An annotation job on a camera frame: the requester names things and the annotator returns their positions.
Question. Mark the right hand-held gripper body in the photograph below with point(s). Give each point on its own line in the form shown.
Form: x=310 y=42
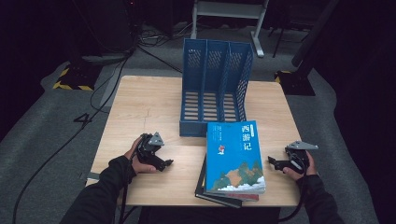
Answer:
x=299 y=155

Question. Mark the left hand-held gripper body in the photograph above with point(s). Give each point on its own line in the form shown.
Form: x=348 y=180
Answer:
x=149 y=147

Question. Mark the yellow book with white spine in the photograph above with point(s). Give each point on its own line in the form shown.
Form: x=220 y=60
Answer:
x=205 y=183

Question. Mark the blue book with landscape cover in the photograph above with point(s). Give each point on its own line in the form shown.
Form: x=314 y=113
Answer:
x=233 y=155

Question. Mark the black book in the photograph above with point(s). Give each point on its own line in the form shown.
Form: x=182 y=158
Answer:
x=218 y=201

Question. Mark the blue plastic file rack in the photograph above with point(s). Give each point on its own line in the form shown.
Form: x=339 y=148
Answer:
x=214 y=77

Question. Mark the person's right hand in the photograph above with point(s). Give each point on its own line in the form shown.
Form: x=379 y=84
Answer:
x=308 y=171

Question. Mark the person's left hand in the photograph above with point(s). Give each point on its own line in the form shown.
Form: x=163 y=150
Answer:
x=140 y=166

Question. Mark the grey tape piece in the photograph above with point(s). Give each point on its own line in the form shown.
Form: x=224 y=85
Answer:
x=93 y=176

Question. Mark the person's dark clothed body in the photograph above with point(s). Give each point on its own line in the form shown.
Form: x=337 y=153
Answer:
x=202 y=216

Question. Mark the black yellow striped stand base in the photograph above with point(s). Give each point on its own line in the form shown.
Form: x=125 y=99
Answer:
x=295 y=84
x=74 y=79

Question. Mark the thin black stand leg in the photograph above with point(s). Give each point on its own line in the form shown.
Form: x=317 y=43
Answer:
x=278 y=43

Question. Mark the black slanted pole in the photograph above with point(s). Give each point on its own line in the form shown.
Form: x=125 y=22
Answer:
x=314 y=31

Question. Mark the white metal stand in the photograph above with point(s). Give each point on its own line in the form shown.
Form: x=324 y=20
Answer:
x=230 y=9

